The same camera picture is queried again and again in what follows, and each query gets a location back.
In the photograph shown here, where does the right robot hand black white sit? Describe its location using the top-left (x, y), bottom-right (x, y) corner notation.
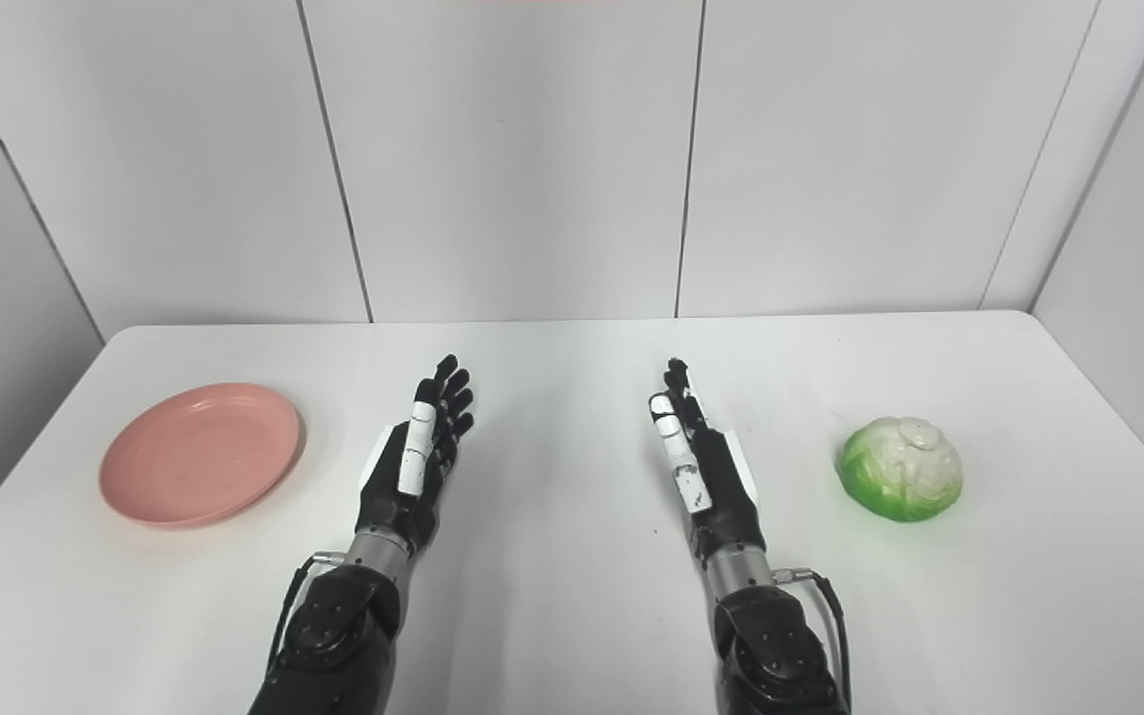
top-left (647, 357), bottom-right (767, 559)

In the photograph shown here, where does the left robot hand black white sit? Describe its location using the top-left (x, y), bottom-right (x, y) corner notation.
top-left (355, 355), bottom-right (476, 555)

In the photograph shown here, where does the green white cabbage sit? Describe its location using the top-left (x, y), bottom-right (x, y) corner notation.
top-left (837, 416), bottom-right (964, 523)

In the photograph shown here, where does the pink plate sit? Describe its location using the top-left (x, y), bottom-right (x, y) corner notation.
top-left (99, 383), bottom-right (303, 528)

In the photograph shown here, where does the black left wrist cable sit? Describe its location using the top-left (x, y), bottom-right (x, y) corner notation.
top-left (266, 552), bottom-right (347, 681)

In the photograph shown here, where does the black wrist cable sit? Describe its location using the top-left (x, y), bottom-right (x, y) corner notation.
top-left (266, 552), bottom-right (347, 681)
top-left (773, 567), bottom-right (854, 711)

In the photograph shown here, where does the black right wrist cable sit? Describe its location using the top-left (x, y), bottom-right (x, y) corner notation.
top-left (773, 567), bottom-right (854, 711)

